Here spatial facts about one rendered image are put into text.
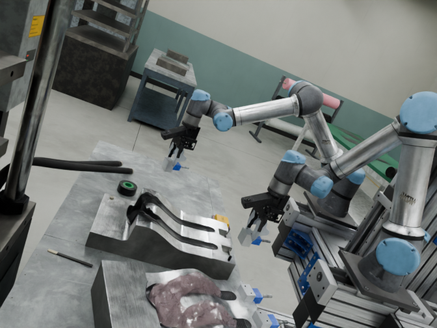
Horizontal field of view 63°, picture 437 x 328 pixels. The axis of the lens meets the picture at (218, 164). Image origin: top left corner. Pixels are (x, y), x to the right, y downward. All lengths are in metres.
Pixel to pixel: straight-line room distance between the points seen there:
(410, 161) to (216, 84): 6.77
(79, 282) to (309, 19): 7.35
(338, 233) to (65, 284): 1.22
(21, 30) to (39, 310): 0.79
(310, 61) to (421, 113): 7.03
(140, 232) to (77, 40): 4.09
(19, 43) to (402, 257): 1.29
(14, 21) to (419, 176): 1.26
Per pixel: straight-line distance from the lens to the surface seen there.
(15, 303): 1.07
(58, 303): 1.08
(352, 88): 8.60
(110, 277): 1.02
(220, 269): 1.31
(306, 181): 1.25
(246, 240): 1.38
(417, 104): 1.14
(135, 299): 0.99
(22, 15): 1.28
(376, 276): 1.38
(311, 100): 1.54
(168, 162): 1.66
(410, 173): 1.17
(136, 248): 1.25
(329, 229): 1.80
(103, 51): 5.04
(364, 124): 8.98
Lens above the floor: 1.58
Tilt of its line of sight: 19 degrees down
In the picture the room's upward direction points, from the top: 25 degrees clockwise
